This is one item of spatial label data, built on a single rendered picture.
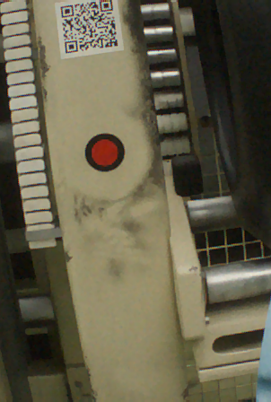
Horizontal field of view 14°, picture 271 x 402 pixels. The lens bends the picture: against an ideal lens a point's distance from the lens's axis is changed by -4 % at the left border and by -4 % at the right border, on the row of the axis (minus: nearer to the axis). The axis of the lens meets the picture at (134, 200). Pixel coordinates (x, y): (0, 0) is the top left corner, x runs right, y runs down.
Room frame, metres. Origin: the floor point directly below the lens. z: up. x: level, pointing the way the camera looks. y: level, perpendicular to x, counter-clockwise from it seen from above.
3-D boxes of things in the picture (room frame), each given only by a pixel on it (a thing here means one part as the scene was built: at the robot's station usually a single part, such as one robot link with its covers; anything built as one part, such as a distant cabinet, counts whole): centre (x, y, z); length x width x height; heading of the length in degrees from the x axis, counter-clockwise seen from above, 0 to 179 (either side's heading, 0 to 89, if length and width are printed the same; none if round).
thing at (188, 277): (1.40, -0.05, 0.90); 0.40 x 0.03 x 0.10; 0
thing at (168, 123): (1.78, -0.01, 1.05); 0.20 x 0.15 x 0.30; 90
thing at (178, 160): (1.50, -0.07, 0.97); 0.05 x 0.04 x 0.05; 0
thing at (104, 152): (1.31, 0.03, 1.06); 0.03 x 0.02 x 0.03; 90
